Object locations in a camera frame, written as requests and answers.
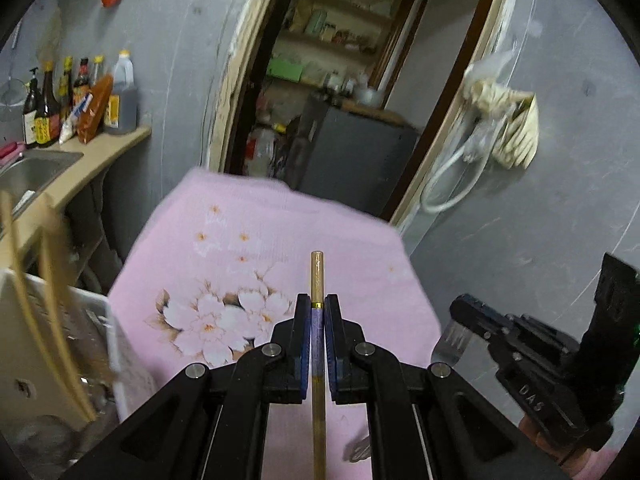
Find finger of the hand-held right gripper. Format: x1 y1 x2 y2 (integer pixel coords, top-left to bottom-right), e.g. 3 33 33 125
449 295 601 446

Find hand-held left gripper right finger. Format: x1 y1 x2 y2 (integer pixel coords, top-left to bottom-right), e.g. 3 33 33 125
325 294 576 480

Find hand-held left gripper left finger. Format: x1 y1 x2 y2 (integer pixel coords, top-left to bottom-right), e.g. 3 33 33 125
60 294 312 480

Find wooden chopstick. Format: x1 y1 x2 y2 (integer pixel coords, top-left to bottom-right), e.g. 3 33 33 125
0 192 90 423
39 199 99 422
309 250 327 480

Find metal fork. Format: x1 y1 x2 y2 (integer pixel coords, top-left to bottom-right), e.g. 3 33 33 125
430 316 472 367

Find perforated metal utensil holder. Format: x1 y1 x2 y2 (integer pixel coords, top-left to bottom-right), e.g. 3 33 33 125
0 266 124 463

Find person's right forearm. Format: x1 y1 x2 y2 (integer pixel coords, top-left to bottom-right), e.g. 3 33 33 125
560 450 624 480

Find person's right hand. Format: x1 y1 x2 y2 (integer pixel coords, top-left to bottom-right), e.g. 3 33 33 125
519 416 587 472

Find pink floral cloth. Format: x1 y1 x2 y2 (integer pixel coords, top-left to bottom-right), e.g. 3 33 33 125
107 166 444 480

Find grey cabinet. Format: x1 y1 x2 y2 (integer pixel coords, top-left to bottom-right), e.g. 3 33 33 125
284 94 422 217

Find white plastic bag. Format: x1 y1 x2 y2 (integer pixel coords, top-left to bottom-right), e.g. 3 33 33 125
246 126 277 177

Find cream rubber gloves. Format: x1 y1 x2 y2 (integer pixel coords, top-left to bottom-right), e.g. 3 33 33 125
461 56 541 171

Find metal pot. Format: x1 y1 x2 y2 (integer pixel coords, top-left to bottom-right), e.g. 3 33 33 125
352 84 382 109

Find beige kitchen counter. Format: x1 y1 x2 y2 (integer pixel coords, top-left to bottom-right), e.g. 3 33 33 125
0 124 153 262

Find wooden shelf unit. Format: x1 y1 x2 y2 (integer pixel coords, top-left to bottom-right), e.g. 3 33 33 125
264 0 422 92

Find large dark liquid jug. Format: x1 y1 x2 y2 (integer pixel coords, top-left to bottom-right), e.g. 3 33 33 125
103 49 140 136

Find white perforated tray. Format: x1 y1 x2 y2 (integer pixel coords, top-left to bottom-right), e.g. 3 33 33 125
13 190 39 214

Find orange seasoning packet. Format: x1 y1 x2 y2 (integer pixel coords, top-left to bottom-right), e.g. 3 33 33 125
76 74 115 146

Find stainless steel sink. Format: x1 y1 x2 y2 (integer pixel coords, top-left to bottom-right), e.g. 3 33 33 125
0 149 86 222

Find white blue packet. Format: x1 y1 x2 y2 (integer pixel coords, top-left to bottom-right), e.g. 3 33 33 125
58 91 97 144

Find green canister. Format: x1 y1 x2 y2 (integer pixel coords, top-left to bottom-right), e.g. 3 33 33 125
305 8 329 37

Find dark bottle yellow label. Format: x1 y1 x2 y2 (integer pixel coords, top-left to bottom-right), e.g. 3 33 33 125
34 61 63 149

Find red capped sauce bottle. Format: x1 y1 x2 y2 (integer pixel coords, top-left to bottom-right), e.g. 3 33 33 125
73 56 93 107

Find tall dark sauce bottle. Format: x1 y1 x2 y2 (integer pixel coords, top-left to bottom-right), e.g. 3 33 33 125
58 55 76 127

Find dark pump bottle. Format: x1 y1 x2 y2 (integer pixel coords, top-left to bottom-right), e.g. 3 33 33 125
22 66 43 149

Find metal strainer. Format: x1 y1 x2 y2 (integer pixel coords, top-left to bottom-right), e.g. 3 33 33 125
0 76 27 112

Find beige hanging cloth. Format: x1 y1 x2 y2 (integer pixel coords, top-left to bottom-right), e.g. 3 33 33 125
39 9 67 62

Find white hose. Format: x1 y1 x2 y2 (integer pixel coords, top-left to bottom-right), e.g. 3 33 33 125
419 109 489 214

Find wooden door frame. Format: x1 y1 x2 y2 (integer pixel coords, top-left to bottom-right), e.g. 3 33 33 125
201 0 517 235

